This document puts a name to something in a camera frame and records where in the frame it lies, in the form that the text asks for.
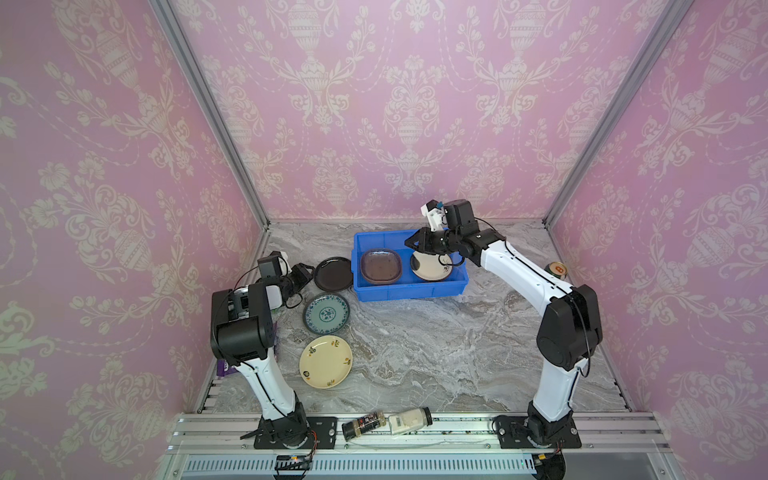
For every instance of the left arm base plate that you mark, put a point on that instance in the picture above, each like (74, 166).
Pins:
(320, 433)

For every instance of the aluminium front rail frame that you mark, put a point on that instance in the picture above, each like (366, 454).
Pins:
(620, 445)

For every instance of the cream plate with dark patch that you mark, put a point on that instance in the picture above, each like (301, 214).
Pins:
(431, 267)

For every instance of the purple snack packet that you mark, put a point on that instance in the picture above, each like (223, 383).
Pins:
(222, 368)

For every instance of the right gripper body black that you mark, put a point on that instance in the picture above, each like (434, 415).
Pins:
(428, 240)

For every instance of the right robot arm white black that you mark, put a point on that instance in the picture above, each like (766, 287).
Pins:
(570, 327)

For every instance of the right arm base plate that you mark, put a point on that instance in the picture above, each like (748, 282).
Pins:
(521, 432)

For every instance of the blue plastic bin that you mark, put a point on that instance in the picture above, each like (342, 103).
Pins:
(409, 285)

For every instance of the green drink can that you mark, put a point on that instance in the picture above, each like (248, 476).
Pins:
(557, 269)

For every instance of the smoky glass plate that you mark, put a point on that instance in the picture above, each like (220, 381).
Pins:
(381, 266)

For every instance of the black round plate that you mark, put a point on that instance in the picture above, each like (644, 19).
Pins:
(334, 274)

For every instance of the teal patterned plate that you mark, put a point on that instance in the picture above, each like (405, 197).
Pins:
(326, 314)

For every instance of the dark spice grinder bottle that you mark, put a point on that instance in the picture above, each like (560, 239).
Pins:
(359, 426)

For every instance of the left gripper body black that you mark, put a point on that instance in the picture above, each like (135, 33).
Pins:
(285, 283)

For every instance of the white bottle black cap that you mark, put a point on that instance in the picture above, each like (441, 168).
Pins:
(410, 421)

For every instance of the yellow floral plate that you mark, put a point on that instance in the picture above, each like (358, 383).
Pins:
(326, 362)

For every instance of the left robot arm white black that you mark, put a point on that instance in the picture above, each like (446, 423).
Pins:
(242, 334)

